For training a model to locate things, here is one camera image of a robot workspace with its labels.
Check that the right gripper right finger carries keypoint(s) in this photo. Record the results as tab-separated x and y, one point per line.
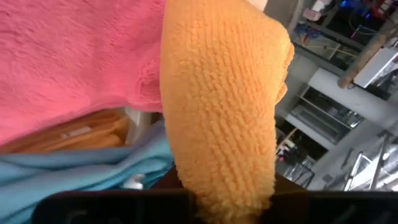
287	185

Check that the grey metal shelving unit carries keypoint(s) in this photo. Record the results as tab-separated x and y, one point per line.
323	118

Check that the brown wooden post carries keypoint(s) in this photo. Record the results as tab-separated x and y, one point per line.
367	53

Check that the pink microfiber towel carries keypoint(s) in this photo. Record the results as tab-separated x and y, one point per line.
77	62

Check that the orange microfiber towel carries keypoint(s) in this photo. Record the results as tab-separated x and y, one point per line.
224	109
87	137

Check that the blue microfiber towel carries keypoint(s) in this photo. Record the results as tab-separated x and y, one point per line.
62	174

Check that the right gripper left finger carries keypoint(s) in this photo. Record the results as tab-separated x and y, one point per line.
169	182

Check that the white round beam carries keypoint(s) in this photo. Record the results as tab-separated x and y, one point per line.
351	93

